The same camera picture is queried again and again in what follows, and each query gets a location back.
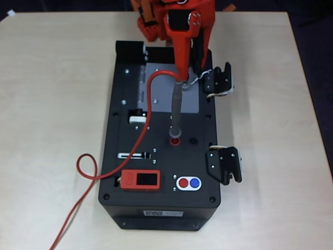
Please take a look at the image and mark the white label sticker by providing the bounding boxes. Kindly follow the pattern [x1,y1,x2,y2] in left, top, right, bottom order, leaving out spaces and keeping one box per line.
[144,210,184,217]

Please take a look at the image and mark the red and blue buttons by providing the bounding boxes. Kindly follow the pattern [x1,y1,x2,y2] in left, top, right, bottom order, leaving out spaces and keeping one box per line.
[176,176,202,191]

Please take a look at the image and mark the grey hinged door panel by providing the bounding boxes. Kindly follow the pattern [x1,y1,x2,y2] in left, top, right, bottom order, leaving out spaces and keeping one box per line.
[137,62,200,114]

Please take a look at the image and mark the grey test probe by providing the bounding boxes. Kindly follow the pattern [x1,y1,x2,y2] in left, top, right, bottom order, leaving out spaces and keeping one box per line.
[169,79,183,139]

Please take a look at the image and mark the black corner block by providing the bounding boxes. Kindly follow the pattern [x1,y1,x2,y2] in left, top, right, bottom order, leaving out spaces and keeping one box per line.
[116,40,146,62]

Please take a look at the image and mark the red cable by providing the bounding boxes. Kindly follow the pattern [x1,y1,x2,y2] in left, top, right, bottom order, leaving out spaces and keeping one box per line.
[49,69,183,250]

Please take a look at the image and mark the black cable post bracket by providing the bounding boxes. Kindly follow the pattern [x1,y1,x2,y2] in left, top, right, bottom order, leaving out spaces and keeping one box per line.
[205,145,243,186]
[203,61,236,99]

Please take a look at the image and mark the black task board box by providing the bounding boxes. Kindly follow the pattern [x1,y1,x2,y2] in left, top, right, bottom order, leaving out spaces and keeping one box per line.
[98,40,222,231]

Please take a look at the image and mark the white cable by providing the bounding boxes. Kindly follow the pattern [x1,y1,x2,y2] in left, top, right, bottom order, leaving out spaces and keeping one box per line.
[191,69,213,86]

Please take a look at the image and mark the red display module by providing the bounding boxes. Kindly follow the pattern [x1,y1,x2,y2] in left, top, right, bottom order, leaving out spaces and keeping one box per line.
[120,169,161,192]

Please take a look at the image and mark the slot slider with black knob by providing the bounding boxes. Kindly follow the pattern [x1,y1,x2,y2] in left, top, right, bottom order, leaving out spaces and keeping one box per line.
[117,152,151,160]

